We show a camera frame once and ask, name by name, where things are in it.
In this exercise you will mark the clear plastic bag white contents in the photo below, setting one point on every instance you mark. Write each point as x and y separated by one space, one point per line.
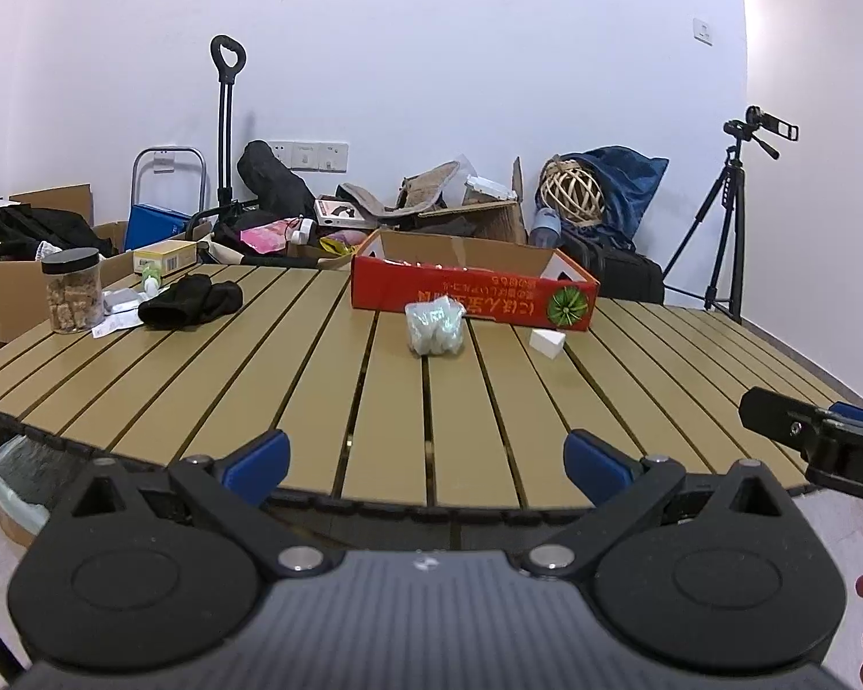
435 330

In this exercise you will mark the white foam wedge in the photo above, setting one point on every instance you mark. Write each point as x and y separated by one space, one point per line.
546 345

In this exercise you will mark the clear jar brown cubes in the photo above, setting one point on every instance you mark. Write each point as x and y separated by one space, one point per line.
73 298

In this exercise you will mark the yellow green pouch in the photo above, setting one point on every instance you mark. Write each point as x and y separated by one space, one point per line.
339 244

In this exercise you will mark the black soft bag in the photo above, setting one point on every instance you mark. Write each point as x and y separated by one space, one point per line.
273 180

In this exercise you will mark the black cloth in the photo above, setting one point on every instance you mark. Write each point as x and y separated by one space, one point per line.
194 302

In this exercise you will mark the red cardboard box pumpkin print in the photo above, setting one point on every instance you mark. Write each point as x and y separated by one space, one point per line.
467 295

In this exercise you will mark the small green bottle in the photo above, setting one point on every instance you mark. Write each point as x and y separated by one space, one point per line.
151 282

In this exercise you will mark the grey metal folding frame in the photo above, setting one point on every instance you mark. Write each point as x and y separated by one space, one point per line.
169 158

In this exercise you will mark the flat yellow box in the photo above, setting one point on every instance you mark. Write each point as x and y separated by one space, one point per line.
164 257

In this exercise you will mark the woven rattan ball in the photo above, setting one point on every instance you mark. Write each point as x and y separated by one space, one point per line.
572 194

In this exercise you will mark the blue water bottle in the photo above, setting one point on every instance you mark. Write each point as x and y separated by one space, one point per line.
545 230

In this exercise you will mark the dark blue cloth bag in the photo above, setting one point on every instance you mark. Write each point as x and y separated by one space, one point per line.
633 187

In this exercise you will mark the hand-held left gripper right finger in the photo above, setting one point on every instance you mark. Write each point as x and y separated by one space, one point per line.
597 463

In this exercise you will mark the black tripod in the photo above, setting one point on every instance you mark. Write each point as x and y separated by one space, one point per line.
723 230

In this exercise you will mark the open brown cardboard box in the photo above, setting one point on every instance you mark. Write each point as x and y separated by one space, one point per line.
474 219

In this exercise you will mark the small white bottle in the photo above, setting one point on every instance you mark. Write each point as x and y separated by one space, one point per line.
300 231

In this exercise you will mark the black hand trolley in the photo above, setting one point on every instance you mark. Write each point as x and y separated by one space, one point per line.
224 129

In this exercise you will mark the pink packet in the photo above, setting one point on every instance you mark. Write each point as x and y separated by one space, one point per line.
266 237

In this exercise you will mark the white wall outlet strip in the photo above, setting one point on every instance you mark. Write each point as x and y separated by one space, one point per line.
309 156

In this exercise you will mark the black video camera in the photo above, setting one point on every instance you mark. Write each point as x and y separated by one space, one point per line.
759 126

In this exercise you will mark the black luggage bag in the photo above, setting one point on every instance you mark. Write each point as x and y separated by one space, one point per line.
618 273

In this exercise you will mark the black clothing pile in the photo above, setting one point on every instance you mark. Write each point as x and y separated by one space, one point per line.
43 230

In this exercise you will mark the cardboard box with plastic liner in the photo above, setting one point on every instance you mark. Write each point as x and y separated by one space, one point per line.
18 496

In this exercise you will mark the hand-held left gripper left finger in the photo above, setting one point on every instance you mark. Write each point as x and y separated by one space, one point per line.
255 463

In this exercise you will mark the blue plastic box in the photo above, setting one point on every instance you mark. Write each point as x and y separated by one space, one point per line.
154 226

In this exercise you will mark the small white printed box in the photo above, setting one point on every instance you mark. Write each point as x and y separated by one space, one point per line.
338 212

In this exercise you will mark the plain brown cardboard box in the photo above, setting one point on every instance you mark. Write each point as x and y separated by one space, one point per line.
14 295

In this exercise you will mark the white wrapper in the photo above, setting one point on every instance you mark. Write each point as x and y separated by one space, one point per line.
119 309

